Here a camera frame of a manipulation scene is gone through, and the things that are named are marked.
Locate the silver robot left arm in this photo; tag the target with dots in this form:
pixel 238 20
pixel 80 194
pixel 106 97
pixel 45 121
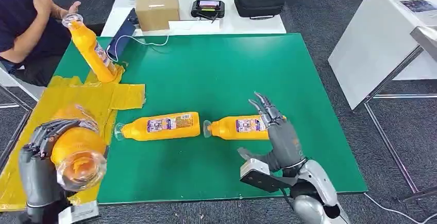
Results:
pixel 41 215

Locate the brown cardboard box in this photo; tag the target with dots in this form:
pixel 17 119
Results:
pixel 157 9

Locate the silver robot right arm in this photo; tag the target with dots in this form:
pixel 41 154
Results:
pixel 321 181

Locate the white table with metal legs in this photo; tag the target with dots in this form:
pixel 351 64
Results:
pixel 372 38

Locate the yellow plastic sheet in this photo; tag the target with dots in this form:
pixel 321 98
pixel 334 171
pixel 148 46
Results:
pixel 85 96

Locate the black handheld controller with screen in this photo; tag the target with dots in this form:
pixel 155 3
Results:
pixel 207 9

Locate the grey metal table leg frame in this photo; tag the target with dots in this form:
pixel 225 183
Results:
pixel 392 79

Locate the green table mat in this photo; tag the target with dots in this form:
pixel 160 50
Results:
pixel 222 79

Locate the large printed photo sheet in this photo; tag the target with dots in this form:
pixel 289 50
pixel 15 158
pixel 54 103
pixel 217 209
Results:
pixel 418 5

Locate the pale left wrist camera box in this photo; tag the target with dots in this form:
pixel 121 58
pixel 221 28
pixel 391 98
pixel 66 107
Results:
pixel 80 214

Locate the orange drink bottle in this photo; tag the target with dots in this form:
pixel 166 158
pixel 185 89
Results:
pixel 136 132
pixel 92 55
pixel 225 128
pixel 78 140

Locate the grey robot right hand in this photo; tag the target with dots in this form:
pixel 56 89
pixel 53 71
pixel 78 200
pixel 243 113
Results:
pixel 285 144

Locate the dark blue pouch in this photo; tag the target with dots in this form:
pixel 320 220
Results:
pixel 123 35

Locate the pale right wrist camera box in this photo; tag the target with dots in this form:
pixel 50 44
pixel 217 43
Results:
pixel 254 169

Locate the person's right hand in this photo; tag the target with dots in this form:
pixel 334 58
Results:
pixel 42 0

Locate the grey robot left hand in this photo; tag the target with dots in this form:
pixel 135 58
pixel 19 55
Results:
pixel 37 174

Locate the person's left hand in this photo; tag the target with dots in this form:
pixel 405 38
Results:
pixel 71 9

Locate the grey steel bench corner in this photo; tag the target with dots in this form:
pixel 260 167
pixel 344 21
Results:
pixel 426 40

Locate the person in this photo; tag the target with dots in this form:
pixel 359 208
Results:
pixel 17 14

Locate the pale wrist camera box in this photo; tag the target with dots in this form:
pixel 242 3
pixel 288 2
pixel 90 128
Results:
pixel 254 169
pixel 80 214

